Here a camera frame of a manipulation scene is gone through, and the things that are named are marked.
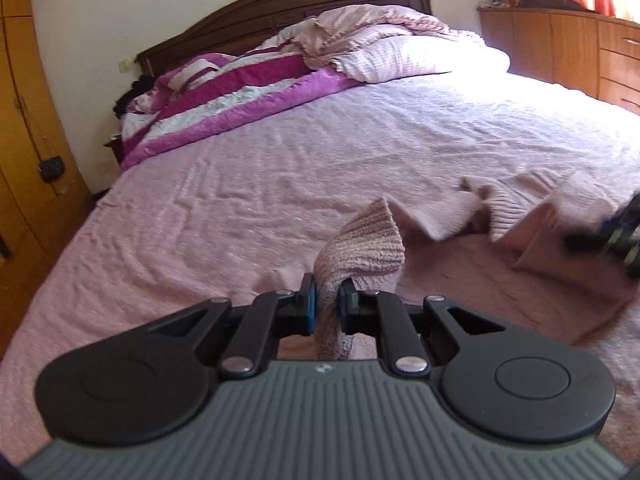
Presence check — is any brown wooden low cabinet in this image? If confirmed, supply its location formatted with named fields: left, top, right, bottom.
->
left=478, top=8, right=640, bottom=114

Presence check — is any dark wooden headboard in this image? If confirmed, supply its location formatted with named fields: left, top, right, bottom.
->
left=134, top=0, right=432, bottom=77

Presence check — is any pink ruffled blanket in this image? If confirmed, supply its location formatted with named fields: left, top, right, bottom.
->
left=262, top=4, right=511, bottom=84

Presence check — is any pink cable-knit cardigan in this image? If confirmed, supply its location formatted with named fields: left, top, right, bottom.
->
left=311, top=171, right=640, bottom=453

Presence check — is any black clothes pile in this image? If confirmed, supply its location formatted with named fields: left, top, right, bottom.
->
left=113, top=75, right=155, bottom=119

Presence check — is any yellow wooden wardrobe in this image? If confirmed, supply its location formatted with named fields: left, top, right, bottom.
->
left=0, top=0, right=97, bottom=261

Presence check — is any pink floral bed sheet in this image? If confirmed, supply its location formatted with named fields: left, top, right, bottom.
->
left=1, top=74, right=639, bottom=463

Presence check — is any magenta white striped quilt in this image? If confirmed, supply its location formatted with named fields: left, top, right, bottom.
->
left=120, top=44, right=358, bottom=170

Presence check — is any dark wooden nightstand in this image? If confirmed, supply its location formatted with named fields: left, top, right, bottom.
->
left=104, top=134, right=125, bottom=165

